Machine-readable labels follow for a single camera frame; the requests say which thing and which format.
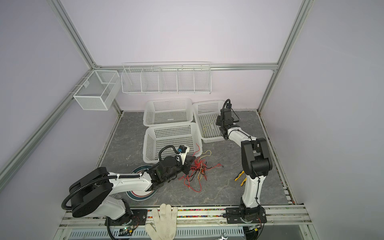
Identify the white wire wall shelf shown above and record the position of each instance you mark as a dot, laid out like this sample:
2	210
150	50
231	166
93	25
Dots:
167	78

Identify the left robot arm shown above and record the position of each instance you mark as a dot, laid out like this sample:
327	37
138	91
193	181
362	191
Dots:
93	194

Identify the front white plastic basket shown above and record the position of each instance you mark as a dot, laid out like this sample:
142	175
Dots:
158	137

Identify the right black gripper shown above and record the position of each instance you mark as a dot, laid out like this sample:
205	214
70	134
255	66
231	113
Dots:
219	121

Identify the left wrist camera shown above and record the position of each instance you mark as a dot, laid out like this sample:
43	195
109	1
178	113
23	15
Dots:
183	152

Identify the white mesh wall box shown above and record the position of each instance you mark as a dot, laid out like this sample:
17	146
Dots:
99	90

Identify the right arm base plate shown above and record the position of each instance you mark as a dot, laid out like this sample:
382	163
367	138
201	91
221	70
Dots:
241	215

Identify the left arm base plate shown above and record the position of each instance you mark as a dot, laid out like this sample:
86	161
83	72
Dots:
137	217

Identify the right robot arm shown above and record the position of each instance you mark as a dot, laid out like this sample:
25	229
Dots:
256	163

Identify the back left white basket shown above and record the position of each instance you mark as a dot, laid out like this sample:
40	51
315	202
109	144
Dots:
168	111

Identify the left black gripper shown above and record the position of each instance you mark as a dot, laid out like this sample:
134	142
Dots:
187	164

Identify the back right white basket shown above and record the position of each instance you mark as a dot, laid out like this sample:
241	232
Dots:
206	114

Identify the white plate green rim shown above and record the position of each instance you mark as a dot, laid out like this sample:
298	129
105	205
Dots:
140	195

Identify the white gloved hand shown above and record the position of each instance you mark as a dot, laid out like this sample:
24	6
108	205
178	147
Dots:
165	223

